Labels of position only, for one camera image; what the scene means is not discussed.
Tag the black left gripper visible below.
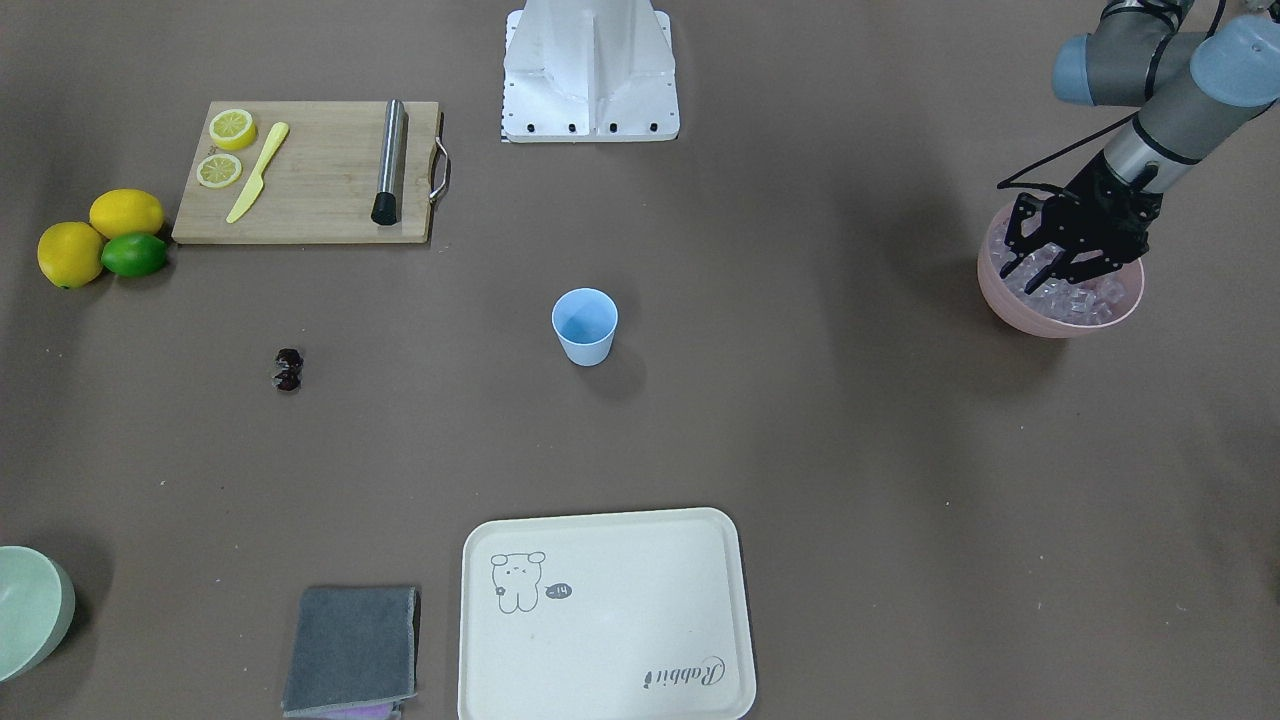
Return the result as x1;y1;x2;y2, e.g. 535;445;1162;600
1002;152;1164;295

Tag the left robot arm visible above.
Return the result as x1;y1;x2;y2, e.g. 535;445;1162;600
998;1;1279;293

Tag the pile of ice cubes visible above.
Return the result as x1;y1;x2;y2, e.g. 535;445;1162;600
988;222;1129;325

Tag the light blue plastic cup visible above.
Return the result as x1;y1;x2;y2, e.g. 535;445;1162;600
550;288;620;366

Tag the pink bowl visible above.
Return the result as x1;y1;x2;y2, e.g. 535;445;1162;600
977;202;1146;340

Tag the cream rabbit tray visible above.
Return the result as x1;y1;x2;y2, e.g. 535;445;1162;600
457;507;756;719

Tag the steel muddler black tip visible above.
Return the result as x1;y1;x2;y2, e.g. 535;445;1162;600
370;99;410;225

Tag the wooden cutting board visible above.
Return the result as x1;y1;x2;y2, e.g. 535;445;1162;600
172;100;449;245

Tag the folded grey cloth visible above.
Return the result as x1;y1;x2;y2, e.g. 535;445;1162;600
282;585;419;719

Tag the yellow plastic knife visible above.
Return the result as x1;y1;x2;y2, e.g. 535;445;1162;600
224;122;291;224

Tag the lemon half slice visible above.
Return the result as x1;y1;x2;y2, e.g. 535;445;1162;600
195;152;243;190
207;108;257;152

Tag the green lime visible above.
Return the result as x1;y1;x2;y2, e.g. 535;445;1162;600
100;232;168;277

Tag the yellow lemon near lime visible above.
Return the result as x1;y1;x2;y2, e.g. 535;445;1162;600
90;188;166;240

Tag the mint green bowl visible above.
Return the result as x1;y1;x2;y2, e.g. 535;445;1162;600
1;546;76;682

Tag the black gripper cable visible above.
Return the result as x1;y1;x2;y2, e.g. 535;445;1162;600
997;110;1140;196

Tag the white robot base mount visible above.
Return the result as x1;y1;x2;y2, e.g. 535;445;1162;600
500;1;681;143

